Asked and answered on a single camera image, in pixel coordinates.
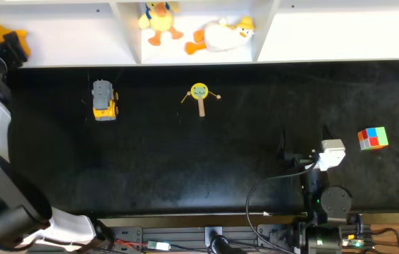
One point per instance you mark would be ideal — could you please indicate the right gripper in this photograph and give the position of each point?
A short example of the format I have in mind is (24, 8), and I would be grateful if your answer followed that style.
(298, 159)

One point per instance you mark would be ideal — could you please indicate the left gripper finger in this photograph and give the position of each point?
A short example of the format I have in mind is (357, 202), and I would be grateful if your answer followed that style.
(15, 47)

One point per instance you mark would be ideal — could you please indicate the grey and yellow toy truck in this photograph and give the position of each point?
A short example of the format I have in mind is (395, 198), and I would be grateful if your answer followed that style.
(102, 98)

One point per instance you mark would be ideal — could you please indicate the yellow rattle drum toy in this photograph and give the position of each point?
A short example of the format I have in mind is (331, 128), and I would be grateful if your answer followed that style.
(199, 91)

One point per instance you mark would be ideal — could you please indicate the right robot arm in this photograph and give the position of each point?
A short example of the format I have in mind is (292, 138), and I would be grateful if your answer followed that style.
(336, 202)

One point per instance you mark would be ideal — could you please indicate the many-coloured puzzle cube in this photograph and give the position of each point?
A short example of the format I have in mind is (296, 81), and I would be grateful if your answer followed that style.
(373, 138)

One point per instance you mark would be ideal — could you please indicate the white shelf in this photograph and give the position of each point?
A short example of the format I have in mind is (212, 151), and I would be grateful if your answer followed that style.
(326, 35)

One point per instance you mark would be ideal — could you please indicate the white plush duck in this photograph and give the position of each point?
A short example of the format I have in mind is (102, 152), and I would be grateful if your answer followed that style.
(224, 37)

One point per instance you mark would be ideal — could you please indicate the yellow plush duck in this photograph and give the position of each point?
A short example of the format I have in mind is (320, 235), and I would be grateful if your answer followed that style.
(160, 21)

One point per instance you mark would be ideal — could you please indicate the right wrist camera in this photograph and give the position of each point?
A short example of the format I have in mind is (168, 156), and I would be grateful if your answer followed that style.
(331, 151)

